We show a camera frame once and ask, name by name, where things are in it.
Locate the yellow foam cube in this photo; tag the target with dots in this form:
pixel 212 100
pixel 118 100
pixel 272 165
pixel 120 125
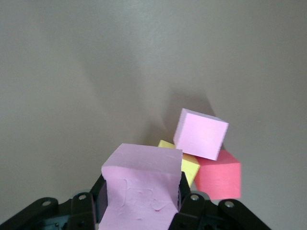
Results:
pixel 189 167

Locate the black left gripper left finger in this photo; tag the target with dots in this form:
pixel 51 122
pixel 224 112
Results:
pixel 81 208

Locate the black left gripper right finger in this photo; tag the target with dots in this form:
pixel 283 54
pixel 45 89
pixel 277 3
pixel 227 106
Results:
pixel 192 210

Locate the red foam cube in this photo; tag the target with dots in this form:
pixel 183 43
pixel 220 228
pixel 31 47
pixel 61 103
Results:
pixel 218 177

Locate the pink foam cube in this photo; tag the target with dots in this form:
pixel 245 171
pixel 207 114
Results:
pixel 200 135
pixel 141 187

